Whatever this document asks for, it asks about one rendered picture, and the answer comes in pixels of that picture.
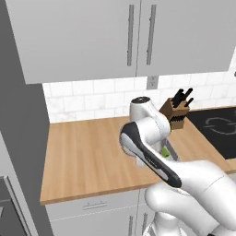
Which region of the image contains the green vegetable piece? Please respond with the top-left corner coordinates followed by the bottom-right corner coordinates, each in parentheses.
top-left (161, 146), bottom-right (171, 158)

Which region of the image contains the grey food container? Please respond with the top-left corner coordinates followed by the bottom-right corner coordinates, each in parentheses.
top-left (154, 137), bottom-right (181, 162)

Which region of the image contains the brown wooden knife block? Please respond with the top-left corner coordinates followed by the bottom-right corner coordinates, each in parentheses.
top-left (159, 97), bottom-right (191, 130)

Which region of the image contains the white base cupboard door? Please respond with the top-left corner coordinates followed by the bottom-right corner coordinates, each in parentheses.
top-left (49, 206), bottom-right (139, 236)
top-left (136, 187), bottom-right (155, 236)

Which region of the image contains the grey fridge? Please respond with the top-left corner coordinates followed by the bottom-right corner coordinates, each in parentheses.
top-left (0, 0), bottom-right (55, 236)

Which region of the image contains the white drawer front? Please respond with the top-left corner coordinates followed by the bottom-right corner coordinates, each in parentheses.
top-left (44, 189), bottom-right (141, 222)

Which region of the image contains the black hob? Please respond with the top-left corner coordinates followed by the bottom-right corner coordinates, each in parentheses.
top-left (186, 106), bottom-right (236, 160)

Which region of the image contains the grey wall socket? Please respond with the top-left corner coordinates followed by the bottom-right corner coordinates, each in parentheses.
top-left (147, 75), bottom-right (159, 90)

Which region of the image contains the black knife handle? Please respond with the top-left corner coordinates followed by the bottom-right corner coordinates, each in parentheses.
top-left (184, 97), bottom-right (195, 108)
top-left (180, 88), bottom-right (195, 103)
top-left (172, 88), bottom-right (184, 108)

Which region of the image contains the grey cupboard door handle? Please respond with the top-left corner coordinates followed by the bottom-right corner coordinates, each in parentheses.
top-left (126, 4), bottom-right (136, 66)
top-left (146, 4), bottom-right (158, 66)

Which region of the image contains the grey wall cupboard door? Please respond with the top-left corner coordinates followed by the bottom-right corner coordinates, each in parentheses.
top-left (136, 0), bottom-right (236, 78)
top-left (5, 0), bottom-right (142, 85)

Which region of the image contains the grey drawer handle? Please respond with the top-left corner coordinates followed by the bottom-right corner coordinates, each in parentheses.
top-left (82, 200), bottom-right (108, 211)

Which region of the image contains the grey base cupboard handle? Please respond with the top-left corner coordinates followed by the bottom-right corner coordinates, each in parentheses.
top-left (127, 215), bottom-right (135, 236)
top-left (141, 212), bottom-right (148, 236)

